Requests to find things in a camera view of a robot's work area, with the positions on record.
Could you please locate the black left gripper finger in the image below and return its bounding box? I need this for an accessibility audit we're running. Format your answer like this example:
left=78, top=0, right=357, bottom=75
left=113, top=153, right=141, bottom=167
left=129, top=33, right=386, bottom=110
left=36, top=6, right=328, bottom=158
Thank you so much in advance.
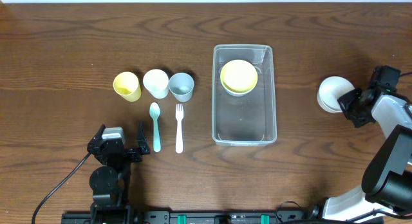
left=136, top=122, right=148, bottom=149
left=93, top=124, right=106, bottom=144

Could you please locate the white plastic bowl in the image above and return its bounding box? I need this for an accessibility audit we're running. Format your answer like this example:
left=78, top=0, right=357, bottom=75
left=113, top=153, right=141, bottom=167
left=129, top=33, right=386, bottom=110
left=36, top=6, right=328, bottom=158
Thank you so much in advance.
left=317, top=76, right=355, bottom=113

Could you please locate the grey plastic bowl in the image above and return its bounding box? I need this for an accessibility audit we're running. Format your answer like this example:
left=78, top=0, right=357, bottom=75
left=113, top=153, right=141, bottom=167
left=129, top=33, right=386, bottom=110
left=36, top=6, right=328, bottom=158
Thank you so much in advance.
left=222, top=83, right=256, bottom=97

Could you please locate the yellow plastic bowl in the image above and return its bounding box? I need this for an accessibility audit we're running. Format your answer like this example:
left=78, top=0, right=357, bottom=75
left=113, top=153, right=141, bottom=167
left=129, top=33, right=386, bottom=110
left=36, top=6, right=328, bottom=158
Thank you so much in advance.
left=220, top=60, right=258, bottom=91

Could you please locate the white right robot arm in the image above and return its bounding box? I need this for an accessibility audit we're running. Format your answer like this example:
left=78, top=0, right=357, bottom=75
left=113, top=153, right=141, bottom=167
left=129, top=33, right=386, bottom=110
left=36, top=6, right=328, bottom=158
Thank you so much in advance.
left=308, top=88, right=411, bottom=223

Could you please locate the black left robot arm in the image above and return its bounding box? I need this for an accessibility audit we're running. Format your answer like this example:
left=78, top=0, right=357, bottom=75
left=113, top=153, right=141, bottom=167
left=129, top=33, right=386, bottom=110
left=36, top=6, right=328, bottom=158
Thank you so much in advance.
left=87, top=122, right=151, bottom=213

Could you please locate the clear plastic container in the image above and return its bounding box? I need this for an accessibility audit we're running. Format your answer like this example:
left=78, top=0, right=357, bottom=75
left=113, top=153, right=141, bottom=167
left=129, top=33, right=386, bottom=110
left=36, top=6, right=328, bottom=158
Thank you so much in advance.
left=212, top=44, right=277, bottom=146

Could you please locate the white plastic fork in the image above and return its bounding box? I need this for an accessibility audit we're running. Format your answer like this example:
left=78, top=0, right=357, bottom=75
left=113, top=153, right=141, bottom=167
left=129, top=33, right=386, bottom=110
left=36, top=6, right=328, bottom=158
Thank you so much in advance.
left=175, top=104, right=184, bottom=154

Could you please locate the mint green plastic spoon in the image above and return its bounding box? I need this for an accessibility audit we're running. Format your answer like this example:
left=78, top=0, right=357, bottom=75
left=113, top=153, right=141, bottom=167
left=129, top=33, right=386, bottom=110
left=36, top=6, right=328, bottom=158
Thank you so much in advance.
left=149, top=102, right=162, bottom=152

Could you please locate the yellow plastic cup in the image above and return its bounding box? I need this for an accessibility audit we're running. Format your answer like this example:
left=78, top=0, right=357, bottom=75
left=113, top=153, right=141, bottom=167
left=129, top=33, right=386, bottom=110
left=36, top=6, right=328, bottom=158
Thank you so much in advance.
left=113, top=71, right=142, bottom=102

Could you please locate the white plastic cup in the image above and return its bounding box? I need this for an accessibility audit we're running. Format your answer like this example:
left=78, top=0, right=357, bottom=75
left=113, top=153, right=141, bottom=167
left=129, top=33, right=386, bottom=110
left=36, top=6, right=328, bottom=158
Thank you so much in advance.
left=143, top=69, right=169, bottom=99

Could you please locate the grey plastic cup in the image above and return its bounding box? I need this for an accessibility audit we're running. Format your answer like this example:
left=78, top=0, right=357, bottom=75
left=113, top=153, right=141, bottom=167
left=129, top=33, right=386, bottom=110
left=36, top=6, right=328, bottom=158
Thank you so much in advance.
left=169, top=73, right=194, bottom=102

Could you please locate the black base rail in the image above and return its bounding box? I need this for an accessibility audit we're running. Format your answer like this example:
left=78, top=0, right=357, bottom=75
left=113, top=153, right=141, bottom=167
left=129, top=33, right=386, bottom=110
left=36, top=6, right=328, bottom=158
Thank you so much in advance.
left=61, top=210, right=308, bottom=224

